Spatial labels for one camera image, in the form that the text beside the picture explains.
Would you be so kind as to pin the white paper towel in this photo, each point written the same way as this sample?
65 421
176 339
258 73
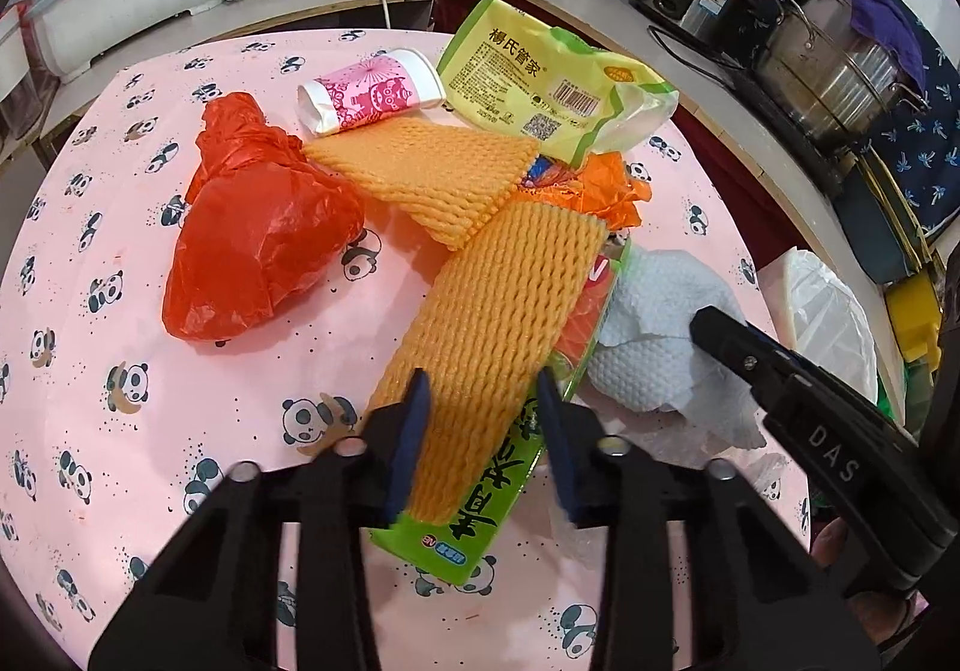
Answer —
660 311

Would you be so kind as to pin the triangular orange foam fruit net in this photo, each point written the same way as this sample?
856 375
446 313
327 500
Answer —
427 176

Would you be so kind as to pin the person's right hand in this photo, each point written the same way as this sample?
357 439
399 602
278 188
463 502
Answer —
832 551

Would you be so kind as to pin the long orange foam fruit net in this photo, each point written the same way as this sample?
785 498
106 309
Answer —
495 296

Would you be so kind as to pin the steel steamer pot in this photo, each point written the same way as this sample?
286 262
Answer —
825 71

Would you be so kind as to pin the yellow pot with steel lid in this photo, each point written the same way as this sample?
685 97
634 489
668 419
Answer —
911 318

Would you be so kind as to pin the orange crumpled snack wrapper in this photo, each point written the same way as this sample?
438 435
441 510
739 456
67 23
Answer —
607 191

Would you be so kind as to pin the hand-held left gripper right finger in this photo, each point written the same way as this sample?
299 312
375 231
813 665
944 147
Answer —
559 446

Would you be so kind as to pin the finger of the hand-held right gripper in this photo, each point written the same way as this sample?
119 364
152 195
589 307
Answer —
825 431

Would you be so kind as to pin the pink printed paper cup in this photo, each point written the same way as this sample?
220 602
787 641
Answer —
375 89

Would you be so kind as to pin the purple cloth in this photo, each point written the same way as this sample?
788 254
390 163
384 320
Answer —
877 3

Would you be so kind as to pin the black induction cooker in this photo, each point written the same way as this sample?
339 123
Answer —
787 131

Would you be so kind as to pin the green snack packet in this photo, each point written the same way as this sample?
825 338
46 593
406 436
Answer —
465 536

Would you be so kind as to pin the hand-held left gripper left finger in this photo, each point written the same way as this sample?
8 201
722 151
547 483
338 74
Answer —
409 446

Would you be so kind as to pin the pink panda print tablecloth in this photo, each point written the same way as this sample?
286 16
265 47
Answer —
150 341

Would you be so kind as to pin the blue leaf print curtain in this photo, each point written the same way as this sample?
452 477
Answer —
930 138

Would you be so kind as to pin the white lined trash bin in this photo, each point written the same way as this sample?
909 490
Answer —
825 318

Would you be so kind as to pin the green plastic bag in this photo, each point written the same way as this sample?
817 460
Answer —
915 393

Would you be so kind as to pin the yellow-green tissue pack wrapper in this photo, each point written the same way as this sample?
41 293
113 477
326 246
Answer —
517 71

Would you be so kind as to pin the red plastic bag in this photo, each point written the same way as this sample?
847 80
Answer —
255 243

